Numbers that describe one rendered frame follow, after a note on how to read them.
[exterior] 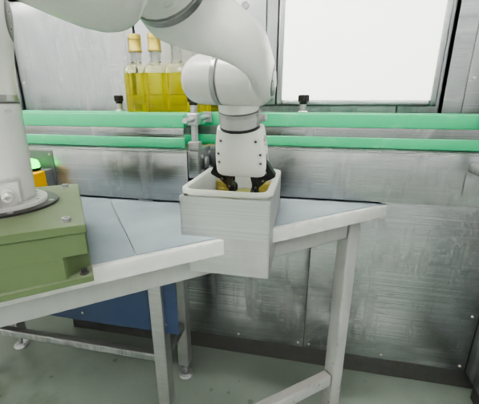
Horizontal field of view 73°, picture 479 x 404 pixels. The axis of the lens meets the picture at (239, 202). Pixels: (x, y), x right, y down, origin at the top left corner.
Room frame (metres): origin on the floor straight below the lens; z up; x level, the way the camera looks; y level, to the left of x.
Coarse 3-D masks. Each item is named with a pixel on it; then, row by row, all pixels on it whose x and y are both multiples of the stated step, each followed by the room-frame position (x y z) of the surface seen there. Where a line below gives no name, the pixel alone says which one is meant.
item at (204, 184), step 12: (192, 180) 0.63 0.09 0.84; (204, 180) 0.69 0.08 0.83; (216, 180) 0.76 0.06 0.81; (240, 180) 0.76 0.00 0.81; (276, 180) 0.64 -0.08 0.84; (192, 192) 0.56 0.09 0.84; (204, 192) 0.56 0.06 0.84; (216, 192) 0.56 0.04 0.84; (228, 192) 0.55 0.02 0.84; (240, 192) 0.55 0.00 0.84; (252, 192) 0.55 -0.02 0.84; (264, 192) 0.55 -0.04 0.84
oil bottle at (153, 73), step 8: (152, 64) 0.91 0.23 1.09; (160, 64) 0.92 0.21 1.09; (144, 72) 0.91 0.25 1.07; (152, 72) 0.91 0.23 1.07; (160, 72) 0.91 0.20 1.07; (144, 80) 0.91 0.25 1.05; (152, 80) 0.91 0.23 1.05; (160, 80) 0.91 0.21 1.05; (144, 88) 0.91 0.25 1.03; (152, 88) 0.91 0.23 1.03; (160, 88) 0.90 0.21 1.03; (152, 96) 0.91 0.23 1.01; (160, 96) 0.90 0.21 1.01; (152, 104) 0.91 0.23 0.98; (160, 104) 0.91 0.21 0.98
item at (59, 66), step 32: (32, 32) 1.20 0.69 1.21; (64, 32) 1.17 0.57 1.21; (96, 32) 1.15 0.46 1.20; (32, 64) 1.20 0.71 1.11; (64, 64) 1.18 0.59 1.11; (96, 64) 1.16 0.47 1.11; (448, 64) 0.94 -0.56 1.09; (32, 96) 1.21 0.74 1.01; (64, 96) 1.18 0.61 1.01; (96, 96) 1.16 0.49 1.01; (448, 96) 0.93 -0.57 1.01
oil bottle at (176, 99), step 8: (168, 64) 0.91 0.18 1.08; (176, 64) 0.90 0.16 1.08; (184, 64) 0.92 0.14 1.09; (168, 72) 0.90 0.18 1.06; (176, 72) 0.90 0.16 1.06; (168, 80) 0.90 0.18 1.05; (176, 80) 0.90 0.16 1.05; (168, 88) 0.90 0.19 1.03; (176, 88) 0.90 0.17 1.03; (168, 96) 0.90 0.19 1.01; (176, 96) 0.90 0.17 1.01; (184, 96) 0.90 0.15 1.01; (168, 104) 0.90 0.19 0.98; (176, 104) 0.90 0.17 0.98; (184, 104) 0.90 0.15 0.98
